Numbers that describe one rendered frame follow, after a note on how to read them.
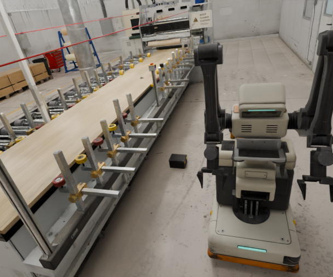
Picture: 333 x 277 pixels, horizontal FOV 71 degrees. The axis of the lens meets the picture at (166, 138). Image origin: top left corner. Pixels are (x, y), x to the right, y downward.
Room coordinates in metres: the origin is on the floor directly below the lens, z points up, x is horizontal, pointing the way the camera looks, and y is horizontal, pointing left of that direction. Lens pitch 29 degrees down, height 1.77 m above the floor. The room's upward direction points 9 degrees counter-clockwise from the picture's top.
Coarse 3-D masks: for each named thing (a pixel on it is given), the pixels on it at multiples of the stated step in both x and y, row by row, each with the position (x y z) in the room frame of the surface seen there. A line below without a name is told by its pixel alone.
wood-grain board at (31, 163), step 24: (144, 72) 3.88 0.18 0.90; (96, 96) 2.95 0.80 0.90; (120, 96) 2.79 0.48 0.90; (72, 120) 2.23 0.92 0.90; (96, 120) 2.13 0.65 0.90; (24, 144) 1.85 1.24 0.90; (48, 144) 1.77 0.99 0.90; (72, 144) 1.71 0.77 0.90; (24, 168) 1.44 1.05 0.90; (48, 168) 1.39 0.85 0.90; (0, 192) 1.20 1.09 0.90; (24, 192) 1.16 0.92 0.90; (0, 216) 0.98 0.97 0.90
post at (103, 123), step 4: (104, 120) 1.61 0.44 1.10; (104, 124) 1.60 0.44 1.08; (104, 128) 1.60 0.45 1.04; (104, 132) 1.61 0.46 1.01; (108, 132) 1.62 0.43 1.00; (104, 136) 1.61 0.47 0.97; (108, 136) 1.60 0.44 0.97; (108, 140) 1.60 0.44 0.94; (108, 144) 1.60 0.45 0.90; (112, 144) 1.62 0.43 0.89; (108, 148) 1.61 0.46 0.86; (112, 148) 1.61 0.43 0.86; (116, 156) 1.63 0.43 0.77; (112, 160) 1.61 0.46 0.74; (116, 160) 1.61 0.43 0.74
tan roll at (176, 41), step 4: (164, 40) 5.95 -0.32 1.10; (168, 40) 5.90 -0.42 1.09; (172, 40) 5.86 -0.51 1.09; (176, 40) 5.82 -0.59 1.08; (180, 40) 5.83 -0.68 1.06; (184, 40) 5.79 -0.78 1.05; (148, 44) 6.05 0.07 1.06; (152, 44) 6.01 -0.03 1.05; (156, 44) 5.98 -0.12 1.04; (160, 44) 5.95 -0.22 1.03; (164, 44) 5.92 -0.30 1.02; (168, 44) 5.89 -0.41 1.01; (172, 44) 5.86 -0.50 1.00; (176, 44) 5.85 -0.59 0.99
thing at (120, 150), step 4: (100, 148) 1.69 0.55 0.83; (104, 148) 1.68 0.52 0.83; (120, 148) 1.64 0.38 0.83; (124, 148) 1.63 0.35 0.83; (128, 148) 1.62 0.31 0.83; (132, 148) 1.61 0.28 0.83; (136, 148) 1.60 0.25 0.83; (140, 148) 1.59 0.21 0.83; (144, 148) 1.58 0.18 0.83; (120, 152) 1.63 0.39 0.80; (124, 152) 1.61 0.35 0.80; (128, 152) 1.60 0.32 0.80; (132, 152) 1.59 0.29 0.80; (136, 152) 1.58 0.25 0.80; (140, 152) 1.56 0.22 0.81; (144, 152) 1.55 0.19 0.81
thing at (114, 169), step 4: (84, 168) 1.45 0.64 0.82; (88, 168) 1.44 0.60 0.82; (104, 168) 1.39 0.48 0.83; (108, 168) 1.39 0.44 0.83; (112, 168) 1.38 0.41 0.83; (116, 168) 1.37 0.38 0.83; (120, 168) 1.36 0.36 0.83; (124, 168) 1.35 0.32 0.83; (128, 168) 1.35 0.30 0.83; (132, 168) 1.34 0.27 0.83; (112, 172) 1.37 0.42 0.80; (116, 172) 1.36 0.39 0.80; (120, 172) 1.35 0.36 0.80; (124, 172) 1.34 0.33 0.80; (128, 172) 1.33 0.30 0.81; (132, 172) 1.32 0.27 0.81
